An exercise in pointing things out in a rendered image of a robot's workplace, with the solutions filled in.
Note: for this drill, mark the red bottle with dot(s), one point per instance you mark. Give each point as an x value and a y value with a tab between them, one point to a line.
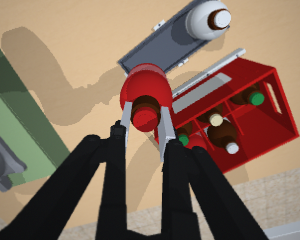
196	140
147	87

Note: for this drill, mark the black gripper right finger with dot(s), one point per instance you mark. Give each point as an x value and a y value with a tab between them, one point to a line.
226	215

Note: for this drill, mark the white bottle with brown band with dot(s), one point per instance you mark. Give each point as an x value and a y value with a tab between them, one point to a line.
207	23

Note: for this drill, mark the brown bottle with white cap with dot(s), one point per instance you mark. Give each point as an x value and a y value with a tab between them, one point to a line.
223	136

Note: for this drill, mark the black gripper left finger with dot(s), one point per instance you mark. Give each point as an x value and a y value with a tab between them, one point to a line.
48	211

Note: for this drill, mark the brown glass bottle with cream cap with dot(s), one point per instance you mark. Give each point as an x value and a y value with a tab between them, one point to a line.
213	116

